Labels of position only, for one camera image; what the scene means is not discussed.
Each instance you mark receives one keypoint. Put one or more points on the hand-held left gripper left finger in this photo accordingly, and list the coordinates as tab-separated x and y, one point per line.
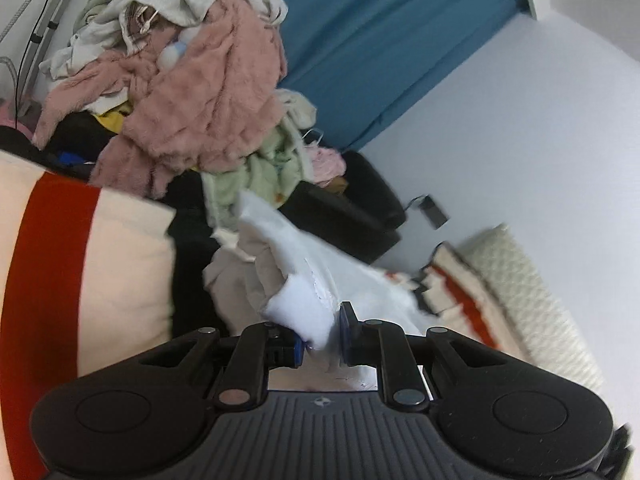
297	347

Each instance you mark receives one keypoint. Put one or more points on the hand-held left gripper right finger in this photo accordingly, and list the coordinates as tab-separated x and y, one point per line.
344	330

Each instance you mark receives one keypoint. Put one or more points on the white collared shirt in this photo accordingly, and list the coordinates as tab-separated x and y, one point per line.
300	255

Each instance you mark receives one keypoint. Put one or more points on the beige cloth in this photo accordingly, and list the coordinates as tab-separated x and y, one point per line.
235	280

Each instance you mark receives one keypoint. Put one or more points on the black armchair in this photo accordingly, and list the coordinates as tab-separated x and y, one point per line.
350	220

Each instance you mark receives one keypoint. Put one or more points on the pink fuzzy garment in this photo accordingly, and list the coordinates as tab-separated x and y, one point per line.
325	160

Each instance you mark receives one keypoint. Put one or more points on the light green fleece blanket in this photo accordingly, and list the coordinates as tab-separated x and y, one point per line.
260	170

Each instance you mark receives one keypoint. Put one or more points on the cream quilted pillow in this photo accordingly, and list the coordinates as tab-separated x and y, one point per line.
530	300

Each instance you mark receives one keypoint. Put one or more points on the red black cream striped blanket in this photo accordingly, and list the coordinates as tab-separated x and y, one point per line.
125	260

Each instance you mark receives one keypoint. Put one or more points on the cream garment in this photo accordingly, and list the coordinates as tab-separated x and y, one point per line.
297	107

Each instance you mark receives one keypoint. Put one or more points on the pink fluffy blanket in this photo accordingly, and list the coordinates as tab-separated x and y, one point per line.
200	110

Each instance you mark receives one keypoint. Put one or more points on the yellow garment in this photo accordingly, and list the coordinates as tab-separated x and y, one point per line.
112	120

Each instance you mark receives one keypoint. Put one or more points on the wide blue curtain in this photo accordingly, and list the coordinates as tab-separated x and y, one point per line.
375	35

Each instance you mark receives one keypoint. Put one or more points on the black garment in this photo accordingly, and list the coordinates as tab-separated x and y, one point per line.
75	135

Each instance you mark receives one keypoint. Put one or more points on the white blue plush ball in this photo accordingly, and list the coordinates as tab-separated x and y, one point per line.
172	52

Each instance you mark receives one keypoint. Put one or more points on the black wall socket with plug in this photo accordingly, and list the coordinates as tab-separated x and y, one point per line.
430	210

